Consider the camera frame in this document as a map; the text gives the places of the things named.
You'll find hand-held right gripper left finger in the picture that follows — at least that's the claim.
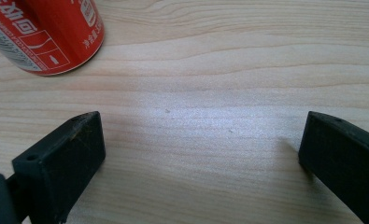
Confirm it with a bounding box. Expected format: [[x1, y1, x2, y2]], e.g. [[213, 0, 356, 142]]
[[6, 110, 106, 224]]

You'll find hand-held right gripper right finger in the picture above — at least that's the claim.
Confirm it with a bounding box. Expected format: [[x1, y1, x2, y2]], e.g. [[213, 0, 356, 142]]
[[298, 110, 369, 224]]

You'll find red soda can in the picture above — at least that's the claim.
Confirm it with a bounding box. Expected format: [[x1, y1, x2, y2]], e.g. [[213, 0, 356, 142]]
[[0, 0, 106, 77]]

